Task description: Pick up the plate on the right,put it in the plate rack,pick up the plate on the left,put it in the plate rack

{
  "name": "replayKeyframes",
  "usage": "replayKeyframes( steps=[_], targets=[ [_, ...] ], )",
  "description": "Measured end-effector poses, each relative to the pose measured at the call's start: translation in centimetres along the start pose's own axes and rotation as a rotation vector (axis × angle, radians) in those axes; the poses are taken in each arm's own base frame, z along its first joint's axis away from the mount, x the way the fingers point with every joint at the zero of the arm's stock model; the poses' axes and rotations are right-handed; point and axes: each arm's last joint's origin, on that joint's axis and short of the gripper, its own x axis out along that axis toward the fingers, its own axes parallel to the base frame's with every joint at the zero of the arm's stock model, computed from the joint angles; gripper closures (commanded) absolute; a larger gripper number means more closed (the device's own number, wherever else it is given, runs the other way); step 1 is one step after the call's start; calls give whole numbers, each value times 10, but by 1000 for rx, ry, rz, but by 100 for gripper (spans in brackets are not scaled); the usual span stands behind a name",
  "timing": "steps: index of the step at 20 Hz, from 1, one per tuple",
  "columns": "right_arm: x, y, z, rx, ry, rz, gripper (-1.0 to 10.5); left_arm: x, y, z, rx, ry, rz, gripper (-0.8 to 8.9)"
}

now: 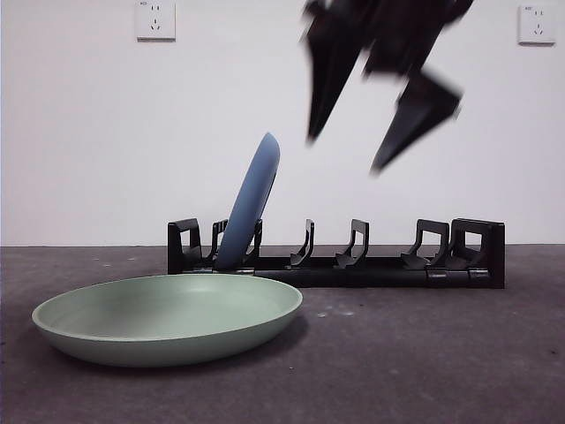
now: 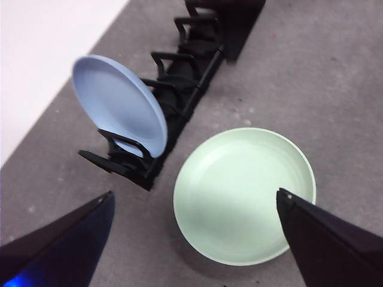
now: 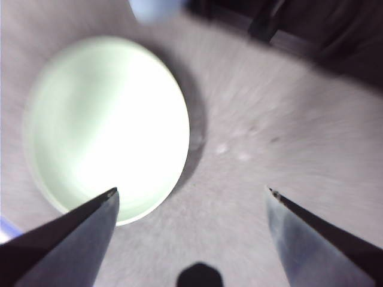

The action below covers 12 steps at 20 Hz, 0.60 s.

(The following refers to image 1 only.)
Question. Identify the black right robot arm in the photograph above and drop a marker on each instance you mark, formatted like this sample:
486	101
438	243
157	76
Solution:
397	31

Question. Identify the black plastic plate rack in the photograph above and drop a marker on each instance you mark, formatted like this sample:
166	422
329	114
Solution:
353	276

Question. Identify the white wall socket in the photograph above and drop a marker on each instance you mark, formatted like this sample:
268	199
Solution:
155	21
536	25

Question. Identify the pale green round plate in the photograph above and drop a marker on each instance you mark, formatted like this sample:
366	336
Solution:
167	335

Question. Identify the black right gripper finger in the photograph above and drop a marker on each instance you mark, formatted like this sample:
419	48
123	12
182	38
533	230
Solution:
329	84
419	115

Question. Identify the pale blue round plate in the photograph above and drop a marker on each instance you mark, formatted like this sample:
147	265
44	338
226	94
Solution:
251	199

